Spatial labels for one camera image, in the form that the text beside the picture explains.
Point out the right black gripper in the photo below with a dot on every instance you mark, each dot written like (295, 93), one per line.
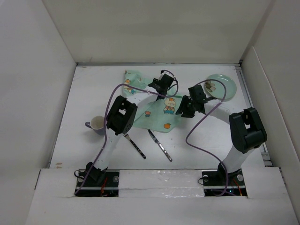
(182, 108)

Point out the silver fork dark handle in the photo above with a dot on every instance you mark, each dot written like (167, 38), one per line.
(134, 145)

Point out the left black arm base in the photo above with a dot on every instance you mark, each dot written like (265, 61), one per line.
(97, 183)

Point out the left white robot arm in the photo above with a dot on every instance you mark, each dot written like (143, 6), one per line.
(121, 114)

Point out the green cartoon print cloth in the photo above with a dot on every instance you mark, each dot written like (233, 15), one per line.
(158, 115)

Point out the pale green glass plate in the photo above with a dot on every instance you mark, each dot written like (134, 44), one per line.
(217, 84)

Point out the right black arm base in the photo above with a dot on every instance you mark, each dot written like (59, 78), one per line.
(214, 182)

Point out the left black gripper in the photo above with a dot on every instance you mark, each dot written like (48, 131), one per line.
(156, 81)

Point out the purple mug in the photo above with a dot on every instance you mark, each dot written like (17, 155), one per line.
(97, 125)

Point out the silver knife dark handle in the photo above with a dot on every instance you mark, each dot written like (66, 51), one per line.
(160, 145)

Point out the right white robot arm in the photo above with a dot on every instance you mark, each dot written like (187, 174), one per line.
(246, 128)

